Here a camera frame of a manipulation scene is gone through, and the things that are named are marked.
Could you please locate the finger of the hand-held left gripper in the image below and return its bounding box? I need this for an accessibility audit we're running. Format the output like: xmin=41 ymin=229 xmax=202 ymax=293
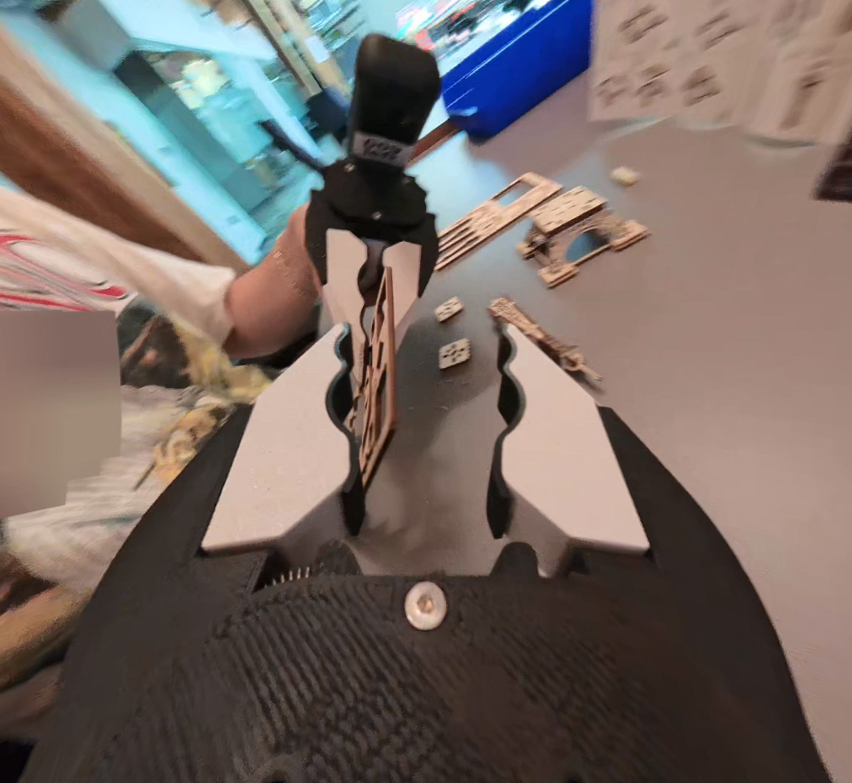
xmin=385 ymin=244 xmax=423 ymax=332
xmin=324 ymin=229 xmax=371 ymax=359

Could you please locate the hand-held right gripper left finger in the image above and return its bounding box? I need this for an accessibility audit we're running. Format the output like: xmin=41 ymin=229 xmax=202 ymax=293
xmin=200 ymin=324 xmax=367 ymax=566

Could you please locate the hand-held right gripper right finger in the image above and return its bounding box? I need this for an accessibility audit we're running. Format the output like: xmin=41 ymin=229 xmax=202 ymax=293
xmin=487 ymin=324 xmax=651 ymax=575

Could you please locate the wooden sheet with arch cutouts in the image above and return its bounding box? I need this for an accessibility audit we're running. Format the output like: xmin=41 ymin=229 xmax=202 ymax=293
xmin=346 ymin=265 xmax=401 ymax=486

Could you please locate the wooden tower model spire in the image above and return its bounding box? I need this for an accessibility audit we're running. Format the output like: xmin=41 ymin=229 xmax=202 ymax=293
xmin=488 ymin=296 xmax=604 ymax=393

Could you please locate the person's left forearm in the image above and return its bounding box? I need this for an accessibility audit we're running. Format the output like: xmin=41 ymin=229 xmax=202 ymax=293
xmin=223 ymin=207 xmax=327 ymax=361

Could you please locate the grey desk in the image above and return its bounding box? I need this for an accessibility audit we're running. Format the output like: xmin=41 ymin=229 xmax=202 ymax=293
xmin=293 ymin=84 xmax=852 ymax=783

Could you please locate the wooden sheet with square hole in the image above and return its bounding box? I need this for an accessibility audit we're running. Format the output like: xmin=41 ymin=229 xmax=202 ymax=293
xmin=434 ymin=172 xmax=565 ymax=273

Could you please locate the person's clothing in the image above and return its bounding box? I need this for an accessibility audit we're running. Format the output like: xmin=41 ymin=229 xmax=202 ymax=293
xmin=0 ymin=187 xmax=267 ymax=697

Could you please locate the wooden tower model base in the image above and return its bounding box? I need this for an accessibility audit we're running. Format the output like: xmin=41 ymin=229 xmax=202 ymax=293
xmin=518 ymin=187 xmax=651 ymax=290

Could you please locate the blue plastic container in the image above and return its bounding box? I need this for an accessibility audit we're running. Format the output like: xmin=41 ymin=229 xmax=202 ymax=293
xmin=439 ymin=0 xmax=597 ymax=142

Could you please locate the folded assembly leaflet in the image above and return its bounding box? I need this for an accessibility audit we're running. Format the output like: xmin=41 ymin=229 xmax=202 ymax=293
xmin=589 ymin=0 xmax=852 ymax=146

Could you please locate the purple tower model box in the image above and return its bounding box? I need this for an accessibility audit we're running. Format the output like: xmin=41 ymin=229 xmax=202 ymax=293
xmin=815 ymin=130 xmax=852 ymax=202

